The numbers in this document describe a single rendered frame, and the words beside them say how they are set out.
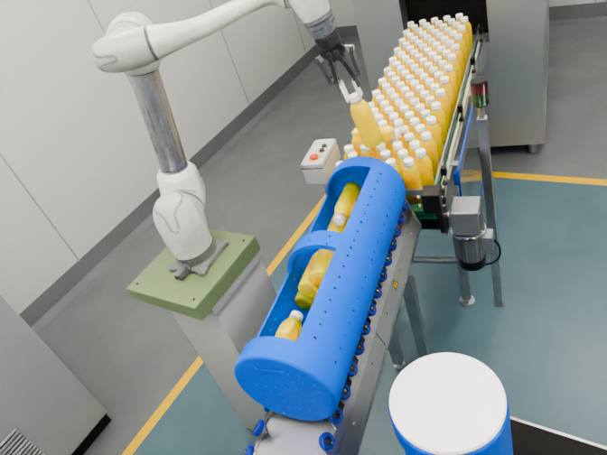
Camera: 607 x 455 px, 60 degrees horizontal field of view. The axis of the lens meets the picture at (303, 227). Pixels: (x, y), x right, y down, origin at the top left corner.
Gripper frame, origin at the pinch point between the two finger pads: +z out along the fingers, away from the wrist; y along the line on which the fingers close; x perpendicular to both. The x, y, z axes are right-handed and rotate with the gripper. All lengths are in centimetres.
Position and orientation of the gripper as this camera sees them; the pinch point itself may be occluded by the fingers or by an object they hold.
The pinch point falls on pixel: (350, 89)
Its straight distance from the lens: 177.1
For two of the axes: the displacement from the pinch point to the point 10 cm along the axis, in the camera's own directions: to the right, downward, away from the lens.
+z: 4.4, 6.9, 5.7
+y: 8.7, -1.7, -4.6
